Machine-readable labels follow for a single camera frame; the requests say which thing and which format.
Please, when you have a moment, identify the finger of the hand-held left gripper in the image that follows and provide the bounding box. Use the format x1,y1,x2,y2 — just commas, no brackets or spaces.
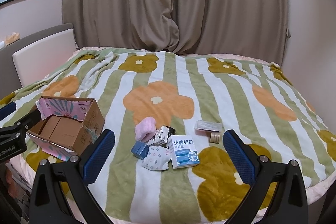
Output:
12,109,44,134
0,102,18,121

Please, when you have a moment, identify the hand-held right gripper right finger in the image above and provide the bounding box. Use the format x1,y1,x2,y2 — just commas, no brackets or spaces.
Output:
223,129,309,224

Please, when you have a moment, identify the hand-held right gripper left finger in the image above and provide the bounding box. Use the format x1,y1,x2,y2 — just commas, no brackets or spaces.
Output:
28,129,116,224

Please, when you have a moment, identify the cardboard box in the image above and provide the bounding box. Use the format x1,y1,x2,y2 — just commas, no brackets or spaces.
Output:
26,96,106,162

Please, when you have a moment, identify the clear plastic box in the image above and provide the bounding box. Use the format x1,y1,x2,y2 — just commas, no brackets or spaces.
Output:
194,120,223,133

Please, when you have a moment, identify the pink fluffy sock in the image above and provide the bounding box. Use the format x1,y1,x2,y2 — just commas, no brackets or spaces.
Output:
135,120,158,142

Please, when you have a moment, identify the white and blue box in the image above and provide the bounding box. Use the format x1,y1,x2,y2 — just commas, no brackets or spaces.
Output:
167,134,201,169

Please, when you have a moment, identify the white patterned sock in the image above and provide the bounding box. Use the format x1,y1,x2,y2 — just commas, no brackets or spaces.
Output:
141,146,170,171

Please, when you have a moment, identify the small white black carton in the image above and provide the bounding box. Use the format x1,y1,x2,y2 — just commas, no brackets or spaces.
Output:
148,126,170,146

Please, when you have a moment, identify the small blue box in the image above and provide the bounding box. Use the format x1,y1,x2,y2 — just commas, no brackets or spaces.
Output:
130,141,150,160

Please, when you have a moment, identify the grey headboard panel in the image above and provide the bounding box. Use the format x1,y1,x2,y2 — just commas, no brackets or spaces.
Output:
0,23,76,98

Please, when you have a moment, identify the white padded headboard panel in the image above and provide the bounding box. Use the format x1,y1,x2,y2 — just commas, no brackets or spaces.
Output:
12,28,80,88

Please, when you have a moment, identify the green striped flower blanket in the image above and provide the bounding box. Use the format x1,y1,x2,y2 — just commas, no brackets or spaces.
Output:
0,47,336,222

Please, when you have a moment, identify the tissue box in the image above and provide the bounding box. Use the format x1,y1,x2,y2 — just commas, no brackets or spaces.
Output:
4,32,21,46

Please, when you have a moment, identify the beige curtain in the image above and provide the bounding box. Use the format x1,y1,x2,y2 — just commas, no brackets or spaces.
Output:
61,0,292,67

